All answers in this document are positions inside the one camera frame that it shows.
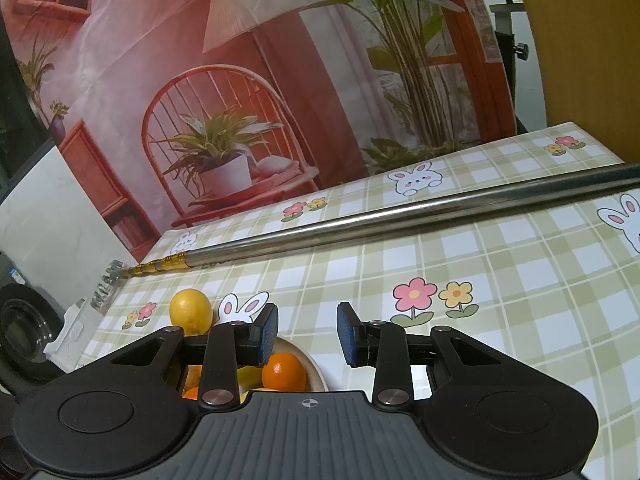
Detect large yellow lemon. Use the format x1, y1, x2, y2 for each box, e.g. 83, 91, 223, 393
168, 288, 215, 336

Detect black round appliance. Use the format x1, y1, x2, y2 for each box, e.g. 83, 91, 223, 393
0, 283, 69, 396

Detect small orange with stem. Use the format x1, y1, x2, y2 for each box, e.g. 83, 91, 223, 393
180, 363, 205, 401

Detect white plastic device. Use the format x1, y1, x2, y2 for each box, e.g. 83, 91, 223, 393
42, 298, 101, 361

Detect brown wooden board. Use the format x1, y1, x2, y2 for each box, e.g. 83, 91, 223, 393
509, 0, 640, 167

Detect telescopic metal pole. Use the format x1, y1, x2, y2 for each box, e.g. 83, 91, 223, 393
88, 162, 640, 311

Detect plaid rabbit print tablecloth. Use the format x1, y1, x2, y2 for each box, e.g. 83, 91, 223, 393
69, 120, 640, 480

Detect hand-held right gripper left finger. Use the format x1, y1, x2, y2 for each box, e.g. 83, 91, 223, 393
109, 303, 280, 410

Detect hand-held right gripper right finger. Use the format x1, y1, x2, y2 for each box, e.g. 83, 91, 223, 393
335, 302, 514, 407

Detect printed backdrop cloth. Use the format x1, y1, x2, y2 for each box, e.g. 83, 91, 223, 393
0, 0, 519, 264

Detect yellow plum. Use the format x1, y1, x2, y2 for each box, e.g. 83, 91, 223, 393
234, 365, 266, 399

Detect large orange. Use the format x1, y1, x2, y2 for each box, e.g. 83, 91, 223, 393
260, 352, 308, 392

